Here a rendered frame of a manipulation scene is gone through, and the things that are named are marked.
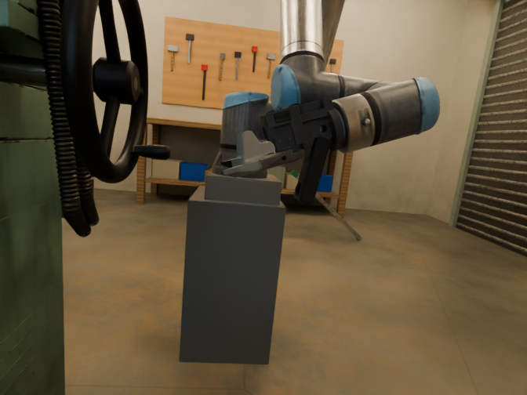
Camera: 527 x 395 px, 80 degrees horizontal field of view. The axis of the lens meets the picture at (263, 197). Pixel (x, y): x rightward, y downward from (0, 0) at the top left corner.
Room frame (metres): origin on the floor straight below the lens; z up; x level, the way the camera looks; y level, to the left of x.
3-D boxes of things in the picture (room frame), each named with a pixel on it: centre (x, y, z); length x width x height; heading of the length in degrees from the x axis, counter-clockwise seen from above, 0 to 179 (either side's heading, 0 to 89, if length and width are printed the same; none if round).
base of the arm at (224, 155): (1.09, 0.09, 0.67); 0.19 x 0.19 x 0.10
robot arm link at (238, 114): (1.09, 0.08, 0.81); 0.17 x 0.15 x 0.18; 103
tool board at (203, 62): (3.76, 0.25, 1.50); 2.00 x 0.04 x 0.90; 96
